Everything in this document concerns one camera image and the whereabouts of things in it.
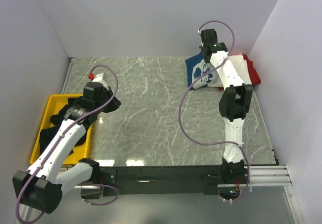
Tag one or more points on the yellow plastic tray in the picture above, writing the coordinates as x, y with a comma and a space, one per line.
40, 143

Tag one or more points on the folded white t-shirt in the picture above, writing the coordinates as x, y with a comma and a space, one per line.
241, 65

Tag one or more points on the black t-shirt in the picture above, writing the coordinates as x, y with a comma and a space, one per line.
58, 123

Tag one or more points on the folded red t-shirt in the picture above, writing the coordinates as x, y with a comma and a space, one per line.
255, 79

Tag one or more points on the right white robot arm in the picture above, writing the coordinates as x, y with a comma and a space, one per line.
233, 105

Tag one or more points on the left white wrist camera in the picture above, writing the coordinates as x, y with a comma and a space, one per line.
99, 78

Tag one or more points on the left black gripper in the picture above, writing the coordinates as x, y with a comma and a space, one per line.
115, 102

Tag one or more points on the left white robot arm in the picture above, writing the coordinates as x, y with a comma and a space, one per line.
41, 186

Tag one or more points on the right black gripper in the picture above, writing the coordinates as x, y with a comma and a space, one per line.
200, 47

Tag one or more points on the blue t-shirt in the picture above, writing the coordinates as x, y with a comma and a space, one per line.
196, 66

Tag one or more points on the black base bar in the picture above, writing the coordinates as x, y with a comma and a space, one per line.
203, 179

